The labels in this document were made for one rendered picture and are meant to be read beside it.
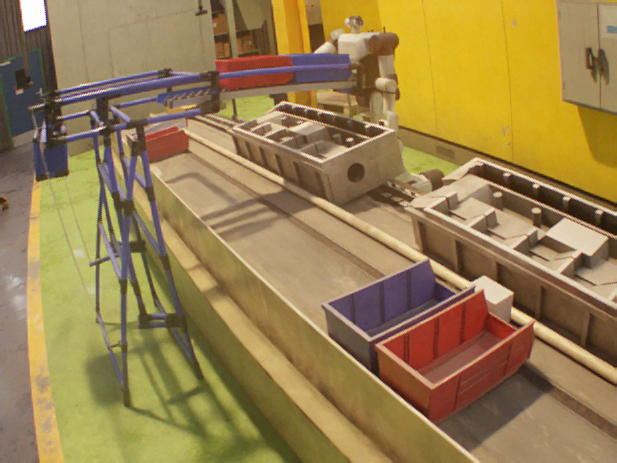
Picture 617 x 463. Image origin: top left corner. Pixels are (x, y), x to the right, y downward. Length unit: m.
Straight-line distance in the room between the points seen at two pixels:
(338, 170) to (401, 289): 0.81
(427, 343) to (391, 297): 0.22
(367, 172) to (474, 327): 1.03
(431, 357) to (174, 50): 7.60
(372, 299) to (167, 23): 7.43
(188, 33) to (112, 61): 1.34
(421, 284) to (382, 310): 0.13
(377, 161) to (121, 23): 6.62
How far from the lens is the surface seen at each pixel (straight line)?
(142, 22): 8.31
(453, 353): 1.25
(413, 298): 1.38
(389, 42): 2.99
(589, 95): 3.51
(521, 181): 1.68
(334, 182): 2.04
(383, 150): 2.14
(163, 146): 3.25
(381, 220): 1.95
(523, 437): 1.08
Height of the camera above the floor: 1.55
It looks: 25 degrees down
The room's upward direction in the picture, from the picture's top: 7 degrees counter-clockwise
